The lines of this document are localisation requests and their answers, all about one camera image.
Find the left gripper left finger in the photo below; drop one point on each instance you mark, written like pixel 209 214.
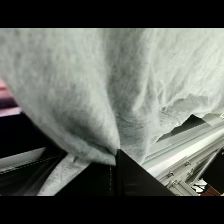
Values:
pixel 90 181

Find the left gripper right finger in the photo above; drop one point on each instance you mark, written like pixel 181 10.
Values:
pixel 136 180

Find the grey T-shirt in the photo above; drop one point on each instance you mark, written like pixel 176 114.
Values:
pixel 100 86

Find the silver frame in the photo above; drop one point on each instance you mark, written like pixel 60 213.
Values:
pixel 186 156

